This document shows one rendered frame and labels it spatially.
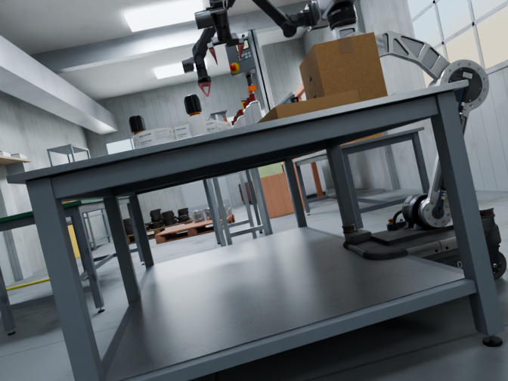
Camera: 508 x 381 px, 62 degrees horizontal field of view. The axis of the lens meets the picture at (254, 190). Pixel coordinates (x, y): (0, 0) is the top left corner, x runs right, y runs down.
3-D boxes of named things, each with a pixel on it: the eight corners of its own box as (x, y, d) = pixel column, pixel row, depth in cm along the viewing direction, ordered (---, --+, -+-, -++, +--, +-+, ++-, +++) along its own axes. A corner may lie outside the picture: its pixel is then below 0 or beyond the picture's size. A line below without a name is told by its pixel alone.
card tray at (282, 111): (258, 134, 149) (255, 123, 149) (326, 119, 153) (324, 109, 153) (277, 120, 119) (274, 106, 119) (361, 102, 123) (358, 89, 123)
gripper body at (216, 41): (211, 41, 168) (208, 23, 163) (236, 36, 169) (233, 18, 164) (214, 48, 163) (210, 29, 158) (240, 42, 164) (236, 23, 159)
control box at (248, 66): (238, 78, 253) (231, 47, 252) (263, 69, 246) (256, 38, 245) (230, 76, 244) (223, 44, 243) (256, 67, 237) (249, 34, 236)
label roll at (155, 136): (133, 164, 208) (126, 135, 207) (153, 163, 227) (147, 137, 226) (168, 155, 202) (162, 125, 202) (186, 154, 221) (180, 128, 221)
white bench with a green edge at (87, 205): (84, 277, 473) (67, 209, 470) (150, 261, 479) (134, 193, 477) (-3, 339, 284) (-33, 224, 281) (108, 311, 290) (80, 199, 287)
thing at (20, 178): (124, 189, 312) (123, 187, 311) (291, 152, 333) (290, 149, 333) (7, 183, 104) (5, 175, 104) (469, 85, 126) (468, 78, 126)
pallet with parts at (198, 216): (235, 221, 720) (230, 202, 719) (231, 227, 637) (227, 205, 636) (168, 236, 724) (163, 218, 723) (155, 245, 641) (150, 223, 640)
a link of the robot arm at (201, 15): (219, -8, 161) (222, 13, 168) (190, -2, 160) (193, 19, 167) (225, 7, 154) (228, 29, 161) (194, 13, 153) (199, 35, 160)
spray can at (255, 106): (255, 136, 209) (246, 96, 209) (265, 134, 210) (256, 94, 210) (257, 135, 204) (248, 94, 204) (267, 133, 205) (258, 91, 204)
